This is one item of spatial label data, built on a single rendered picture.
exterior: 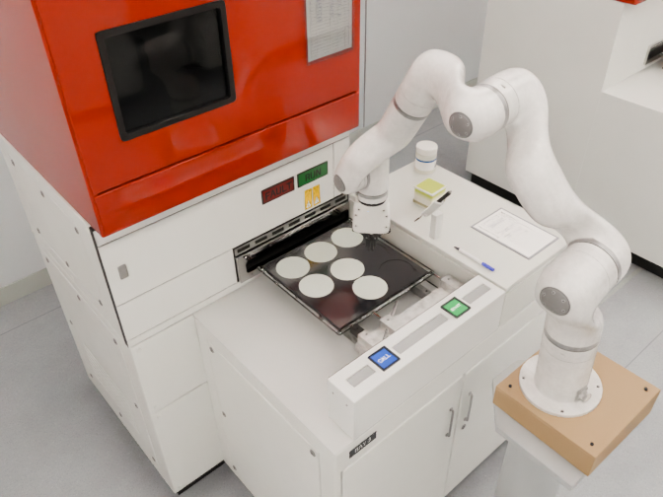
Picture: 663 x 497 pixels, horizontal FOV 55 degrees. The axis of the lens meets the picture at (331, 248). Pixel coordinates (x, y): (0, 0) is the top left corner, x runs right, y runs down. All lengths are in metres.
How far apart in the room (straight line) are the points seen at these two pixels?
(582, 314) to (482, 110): 0.44
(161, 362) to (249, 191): 0.56
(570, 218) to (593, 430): 0.51
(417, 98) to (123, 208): 0.71
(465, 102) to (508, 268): 0.71
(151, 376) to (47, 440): 0.93
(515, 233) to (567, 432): 0.64
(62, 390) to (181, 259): 1.32
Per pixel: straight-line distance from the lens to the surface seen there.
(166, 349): 1.93
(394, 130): 1.49
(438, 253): 1.87
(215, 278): 1.87
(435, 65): 1.35
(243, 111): 1.61
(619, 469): 2.70
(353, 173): 1.54
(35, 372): 3.08
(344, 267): 1.88
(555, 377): 1.55
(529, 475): 1.83
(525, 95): 1.33
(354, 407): 1.47
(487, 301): 1.72
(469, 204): 2.06
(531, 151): 1.31
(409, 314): 1.77
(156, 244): 1.70
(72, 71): 1.38
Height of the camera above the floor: 2.11
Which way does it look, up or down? 39 degrees down
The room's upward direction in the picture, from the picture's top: 1 degrees counter-clockwise
